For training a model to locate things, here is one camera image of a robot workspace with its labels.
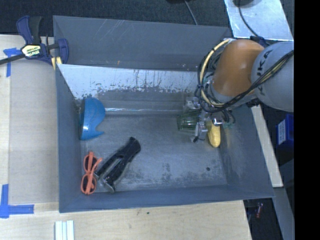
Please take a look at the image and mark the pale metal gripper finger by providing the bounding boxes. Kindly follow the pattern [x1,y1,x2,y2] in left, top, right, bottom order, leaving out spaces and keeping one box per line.
[191,120,209,144]
[183,96,201,111]

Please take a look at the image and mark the yellow toy corn cob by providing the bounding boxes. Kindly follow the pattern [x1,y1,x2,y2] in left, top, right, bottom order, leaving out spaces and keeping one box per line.
[206,120,222,149]

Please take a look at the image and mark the clear glass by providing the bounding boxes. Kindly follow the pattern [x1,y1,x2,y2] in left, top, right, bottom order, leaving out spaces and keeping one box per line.
[176,110,201,133]

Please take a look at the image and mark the grey metal bin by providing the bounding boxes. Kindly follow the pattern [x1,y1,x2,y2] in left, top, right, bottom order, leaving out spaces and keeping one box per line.
[52,15,276,214]

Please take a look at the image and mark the black hand tool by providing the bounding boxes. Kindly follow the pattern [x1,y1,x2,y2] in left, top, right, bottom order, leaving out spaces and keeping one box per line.
[95,136,142,194]

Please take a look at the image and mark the blue plastic scoop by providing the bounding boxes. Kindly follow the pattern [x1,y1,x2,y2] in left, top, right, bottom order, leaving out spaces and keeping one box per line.
[78,96,107,141]

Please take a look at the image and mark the orange sunglasses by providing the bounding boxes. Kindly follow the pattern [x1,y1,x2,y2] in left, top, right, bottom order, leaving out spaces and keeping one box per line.
[80,151,104,196]

